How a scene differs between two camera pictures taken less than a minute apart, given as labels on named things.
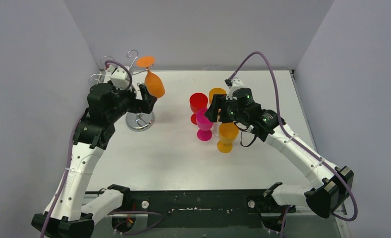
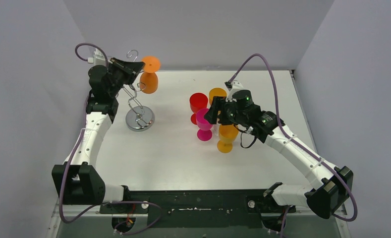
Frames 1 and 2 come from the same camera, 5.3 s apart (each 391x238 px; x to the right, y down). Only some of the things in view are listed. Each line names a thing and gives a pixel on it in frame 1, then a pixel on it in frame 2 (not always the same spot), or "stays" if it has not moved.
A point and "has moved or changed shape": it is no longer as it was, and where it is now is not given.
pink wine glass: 205,133 stays
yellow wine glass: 215,90 stays
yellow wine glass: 227,132 stays
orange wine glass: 153,83 has moved or changed shape
